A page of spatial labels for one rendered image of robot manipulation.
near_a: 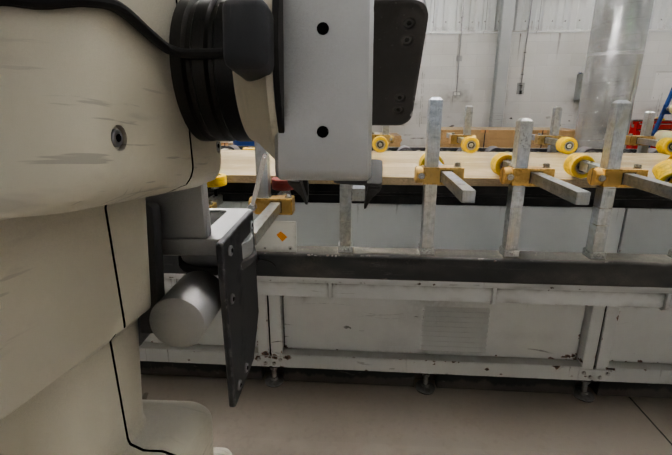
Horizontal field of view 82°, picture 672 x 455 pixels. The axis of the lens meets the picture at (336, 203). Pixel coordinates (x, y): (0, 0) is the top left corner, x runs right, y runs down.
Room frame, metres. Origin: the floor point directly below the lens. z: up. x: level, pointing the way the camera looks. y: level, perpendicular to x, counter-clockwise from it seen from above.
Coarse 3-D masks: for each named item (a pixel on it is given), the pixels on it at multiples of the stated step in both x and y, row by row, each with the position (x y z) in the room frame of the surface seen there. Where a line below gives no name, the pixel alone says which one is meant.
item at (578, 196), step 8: (536, 176) 1.04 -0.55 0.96; (544, 176) 1.02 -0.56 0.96; (536, 184) 1.04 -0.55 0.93; (544, 184) 0.99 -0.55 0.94; (552, 184) 0.95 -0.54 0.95; (560, 184) 0.91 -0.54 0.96; (568, 184) 0.91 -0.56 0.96; (552, 192) 0.94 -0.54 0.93; (560, 192) 0.91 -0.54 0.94; (568, 192) 0.87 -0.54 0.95; (576, 192) 0.84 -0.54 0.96; (584, 192) 0.84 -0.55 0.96; (568, 200) 0.87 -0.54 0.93; (576, 200) 0.84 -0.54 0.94; (584, 200) 0.84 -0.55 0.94
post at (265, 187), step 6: (258, 144) 1.14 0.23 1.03; (258, 150) 1.14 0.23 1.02; (264, 150) 1.14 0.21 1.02; (258, 156) 1.14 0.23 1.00; (258, 162) 1.14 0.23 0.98; (258, 168) 1.14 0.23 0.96; (264, 174) 1.14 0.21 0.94; (264, 180) 1.14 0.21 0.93; (270, 180) 1.17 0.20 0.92; (264, 186) 1.14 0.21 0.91; (270, 186) 1.17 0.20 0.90; (258, 192) 1.14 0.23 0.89; (264, 192) 1.14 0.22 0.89; (270, 192) 1.16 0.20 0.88
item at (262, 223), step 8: (280, 192) 1.25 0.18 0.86; (288, 192) 1.25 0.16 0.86; (272, 208) 1.06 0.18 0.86; (280, 208) 1.12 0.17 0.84; (264, 216) 0.98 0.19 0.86; (272, 216) 1.02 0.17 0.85; (256, 224) 0.91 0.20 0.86; (264, 224) 0.93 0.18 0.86; (256, 232) 0.85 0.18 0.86; (264, 232) 0.92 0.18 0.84; (256, 240) 0.85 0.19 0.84
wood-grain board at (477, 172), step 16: (224, 160) 1.70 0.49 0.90; (240, 160) 1.70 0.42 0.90; (272, 160) 1.70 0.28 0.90; (384, 160) 1.70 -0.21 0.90; (400, 160) 1.70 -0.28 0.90; (416, 160) 1.70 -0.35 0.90; (448, 160) 1.70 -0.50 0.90; (464, 160) 1.70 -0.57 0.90; (480, 160) 1.70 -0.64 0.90; (544, 160) 1.70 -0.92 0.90; (560, 160) 1.70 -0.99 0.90; (624, 160) 1.70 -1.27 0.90; (640, 160) 1.70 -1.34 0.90; (656, 160) 1.70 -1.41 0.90; (240, 176) 1.35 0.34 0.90; (272, 176) 1.34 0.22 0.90; (384, 176) 1.33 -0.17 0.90; (400, 176) 1.33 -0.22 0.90; (464, 176) 1.33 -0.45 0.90; (480, 176) 1.33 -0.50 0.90; (496, 176) 1.33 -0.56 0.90; (560, 176) 1.33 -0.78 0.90
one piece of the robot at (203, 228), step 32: (192, 192) 0.32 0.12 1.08; (192, 224) 0.32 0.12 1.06; (224, 224) 0.36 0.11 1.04; (192, 256) 0.33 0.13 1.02; (224, 256) 0.30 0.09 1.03; (256, 256) 0.37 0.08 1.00; (192, 288) 0.28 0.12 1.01; (224, 288) 0.29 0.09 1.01; (256, 288) 0.39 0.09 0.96; (160, 320) 0.27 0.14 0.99; (192, 320) 0.26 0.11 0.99; (224, 320) 0.29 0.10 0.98; (256, 320) 0.38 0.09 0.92
